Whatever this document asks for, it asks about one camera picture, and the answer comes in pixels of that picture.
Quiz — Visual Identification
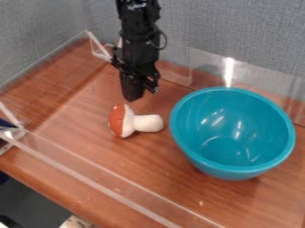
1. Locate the clear acrylic back barrier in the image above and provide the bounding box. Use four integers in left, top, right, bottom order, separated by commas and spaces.
85, 28, 305, 127

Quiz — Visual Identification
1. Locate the clear acrylic corner bracket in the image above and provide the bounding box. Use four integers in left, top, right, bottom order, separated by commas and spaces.
86, 30, 115, 62

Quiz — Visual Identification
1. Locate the white brown toy mushroom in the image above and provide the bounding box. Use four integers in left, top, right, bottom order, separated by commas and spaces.
109, 104, 165, 138

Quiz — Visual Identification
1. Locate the clear acrylic barrier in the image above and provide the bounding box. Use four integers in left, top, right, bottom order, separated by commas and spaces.
0, 29, 89, 89
85, 28, 305, 127
0, 102, 222, 228

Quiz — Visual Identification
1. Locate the blue plastic bowl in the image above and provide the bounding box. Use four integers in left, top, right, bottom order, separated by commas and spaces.
169, 87, 296, 181

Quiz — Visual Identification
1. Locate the clear acrylic left barrier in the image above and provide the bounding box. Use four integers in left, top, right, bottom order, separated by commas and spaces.
0, 29, 89, 89

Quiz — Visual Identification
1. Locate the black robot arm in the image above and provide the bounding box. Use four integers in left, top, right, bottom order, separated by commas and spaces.
111, 0, 162, 102

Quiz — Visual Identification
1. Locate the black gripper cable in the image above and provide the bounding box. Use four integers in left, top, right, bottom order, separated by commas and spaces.
153, 25, 169, 51

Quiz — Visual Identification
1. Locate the clear acrylic front barrier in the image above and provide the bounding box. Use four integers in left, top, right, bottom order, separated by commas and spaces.
0, 102, 222, 228

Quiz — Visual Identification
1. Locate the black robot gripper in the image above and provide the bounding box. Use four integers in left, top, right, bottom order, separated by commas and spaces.
111, 34, 162, 102

